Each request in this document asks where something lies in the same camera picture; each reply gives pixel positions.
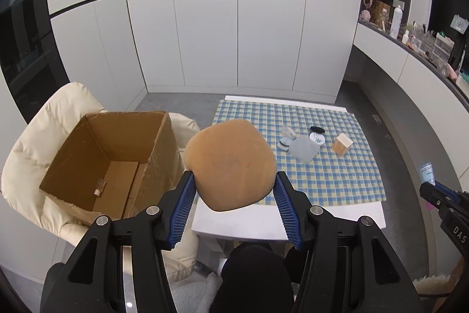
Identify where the blue yellow checkered tablecloth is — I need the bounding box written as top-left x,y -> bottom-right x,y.
212,98 -> 387,207

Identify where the cardboard box on shelf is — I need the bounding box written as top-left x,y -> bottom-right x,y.
372,1 -> 391,24

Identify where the white table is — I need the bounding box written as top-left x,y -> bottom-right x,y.
192,95 -> 387,246

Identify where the brown cardboard box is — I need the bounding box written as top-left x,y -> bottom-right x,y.
39,111 -> 184,227

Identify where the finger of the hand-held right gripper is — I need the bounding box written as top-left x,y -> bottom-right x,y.
419,182 -> 454,214
434,180 -> 469,204

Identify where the translucent square plastic box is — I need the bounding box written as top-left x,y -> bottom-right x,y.
288,136 -> 319,165

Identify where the black stand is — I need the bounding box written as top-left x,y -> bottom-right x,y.
449,38 -> 468,70

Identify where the person's right leg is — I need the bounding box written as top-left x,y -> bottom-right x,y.
284,245 -> 312,284

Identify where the person's left leg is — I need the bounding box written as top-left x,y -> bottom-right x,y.
210,243 -> 295,313

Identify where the white curved counter cabinet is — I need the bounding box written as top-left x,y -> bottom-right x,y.
342,21 -> 469,284

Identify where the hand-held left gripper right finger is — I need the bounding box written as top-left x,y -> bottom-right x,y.
274,171 -> 426,313

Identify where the clear drawer organizer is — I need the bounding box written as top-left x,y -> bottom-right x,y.
430,34 -> 455,62

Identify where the brown wooden object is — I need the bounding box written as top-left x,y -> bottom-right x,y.
449,256 -> 469,299

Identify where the tan wooden box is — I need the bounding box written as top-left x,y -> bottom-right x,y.
331,133 -> 353,156

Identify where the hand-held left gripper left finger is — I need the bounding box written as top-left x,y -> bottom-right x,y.
40,170 -> 198,313

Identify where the white wall cabinet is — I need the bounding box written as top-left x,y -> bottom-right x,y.
46,0 -> 365,104

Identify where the square metal plate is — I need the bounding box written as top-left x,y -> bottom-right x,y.
450,15 -> 469,34

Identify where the peach rounded makeup puff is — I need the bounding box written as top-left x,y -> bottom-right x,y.
184,119 -> 277,213

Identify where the black glass cabinet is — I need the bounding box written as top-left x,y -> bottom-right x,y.
0,0 -> 70,123

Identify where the small tube with blue label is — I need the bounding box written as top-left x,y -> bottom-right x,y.
419,163 -> 436,185

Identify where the person's leg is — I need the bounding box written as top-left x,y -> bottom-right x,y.
210,243 -> 295,313
284,245 -> 312,284

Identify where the cream padded armchair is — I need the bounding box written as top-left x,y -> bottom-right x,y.
0,82 -> 200,295

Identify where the white spray can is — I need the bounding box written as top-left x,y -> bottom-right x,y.
389,5 -> 404,39

